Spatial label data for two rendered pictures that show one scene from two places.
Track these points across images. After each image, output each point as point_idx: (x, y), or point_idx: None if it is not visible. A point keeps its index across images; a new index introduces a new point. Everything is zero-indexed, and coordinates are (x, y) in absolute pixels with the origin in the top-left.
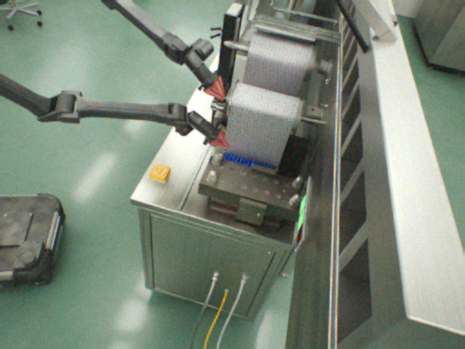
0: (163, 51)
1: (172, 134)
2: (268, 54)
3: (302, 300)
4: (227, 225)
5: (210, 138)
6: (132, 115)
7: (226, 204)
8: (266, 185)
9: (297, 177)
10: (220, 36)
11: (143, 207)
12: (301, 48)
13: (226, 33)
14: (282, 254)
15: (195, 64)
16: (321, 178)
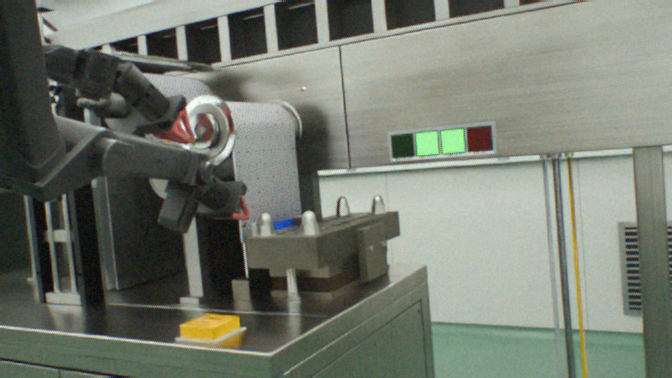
0: (71, 77)
1: (81, 331)
2: (165, 88)
3: (588, 89)
4: (380, 289)
5: (242, 189)
6: (162, 157)
7: (343, 273)
8: (339, 220)
9: (340, 198)
10: (56, 102)
11: (293, 365)
12: (186, 78)
13: (70, 88)
14: (426, 298)
15: (146, 79)
16: (434, 75)
